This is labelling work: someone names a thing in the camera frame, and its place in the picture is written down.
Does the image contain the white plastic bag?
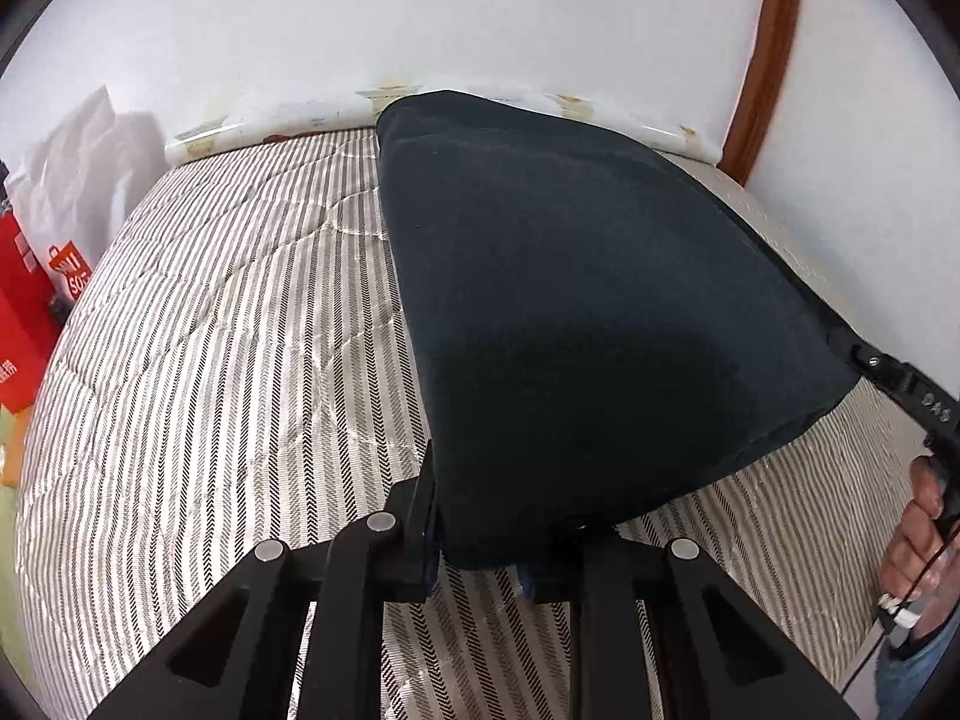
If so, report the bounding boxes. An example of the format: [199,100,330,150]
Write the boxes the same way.
[4,86,170,271]

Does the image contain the person's right hand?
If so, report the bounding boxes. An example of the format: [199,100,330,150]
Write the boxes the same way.
[879,456,947,601]

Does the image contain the brown wooden door frame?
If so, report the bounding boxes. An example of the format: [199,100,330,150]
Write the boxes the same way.
[716,0,803,188]

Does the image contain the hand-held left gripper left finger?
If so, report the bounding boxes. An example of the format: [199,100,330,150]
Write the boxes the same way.
[90,439,443,720]

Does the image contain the person's blue jeans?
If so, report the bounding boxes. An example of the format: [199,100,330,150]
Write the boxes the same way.
[876,615,960,720]

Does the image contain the red shopping bag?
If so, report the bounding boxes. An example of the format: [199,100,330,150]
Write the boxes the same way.
[0,214,62,413]

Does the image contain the black cable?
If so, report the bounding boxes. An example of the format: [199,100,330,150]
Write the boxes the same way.
[838,517,950,695]

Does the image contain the striped quilted bed cover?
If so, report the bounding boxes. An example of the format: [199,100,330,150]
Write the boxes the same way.
[15,127,938,720]

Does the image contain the black sweatshirt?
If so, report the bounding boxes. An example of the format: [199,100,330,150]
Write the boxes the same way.
[375,90,860,571]

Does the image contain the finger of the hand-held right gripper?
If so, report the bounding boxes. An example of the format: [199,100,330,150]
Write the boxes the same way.
[829,326,912,391]

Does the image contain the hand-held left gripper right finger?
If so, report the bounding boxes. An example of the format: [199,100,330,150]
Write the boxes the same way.
[517,525,860,720]

